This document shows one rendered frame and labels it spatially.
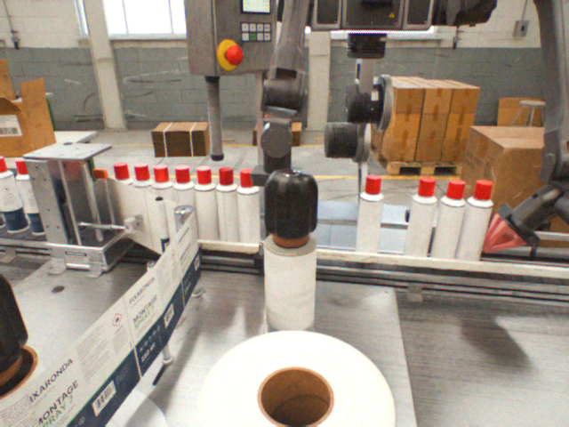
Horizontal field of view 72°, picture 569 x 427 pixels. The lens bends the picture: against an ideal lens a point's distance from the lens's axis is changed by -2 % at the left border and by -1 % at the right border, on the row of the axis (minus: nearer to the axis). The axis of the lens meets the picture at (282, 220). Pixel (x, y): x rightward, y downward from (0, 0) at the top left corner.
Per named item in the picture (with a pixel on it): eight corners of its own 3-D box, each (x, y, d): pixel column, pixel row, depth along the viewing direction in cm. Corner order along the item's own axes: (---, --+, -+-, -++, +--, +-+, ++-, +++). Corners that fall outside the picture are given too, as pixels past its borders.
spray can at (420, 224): (404, 267, 90) (417, 182, 81) (401, 255, 95) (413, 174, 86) (427, 269, 89) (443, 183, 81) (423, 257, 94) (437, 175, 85)
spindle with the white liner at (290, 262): (260, 346, 67) (254, 181, 54) (269, 313, 75) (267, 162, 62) (312, 352, 66) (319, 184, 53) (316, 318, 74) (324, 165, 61)
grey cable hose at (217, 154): (209, 161, 98) (202, 72, 89) (212, 157, 101) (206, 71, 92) (222, 162, 98) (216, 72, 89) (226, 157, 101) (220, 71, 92)
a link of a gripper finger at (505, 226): (476, 246, 85) (514, 218, 81) (468, 231, 91) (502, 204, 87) (498, 265, 86) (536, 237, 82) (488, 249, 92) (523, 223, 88)
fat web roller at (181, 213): (179, 296, 80) (167, 212, 72) (187, 284, 84) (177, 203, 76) (200, 298, 79) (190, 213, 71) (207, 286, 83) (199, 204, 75)
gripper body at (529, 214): (513, 227, 79) (546, 202, 76) (497, 206, 88) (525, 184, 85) (533, 246, 80) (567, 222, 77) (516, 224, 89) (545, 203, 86)
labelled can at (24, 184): (28, 236, 104) (4, 161, 95) (42, 227, 109) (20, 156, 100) (45, 237, 103) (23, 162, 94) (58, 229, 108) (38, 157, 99)
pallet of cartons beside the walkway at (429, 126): (465, 175, 418) (484, 88, 380) (388, 176, 417) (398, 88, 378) (426, 147, 527) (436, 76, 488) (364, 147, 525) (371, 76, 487)
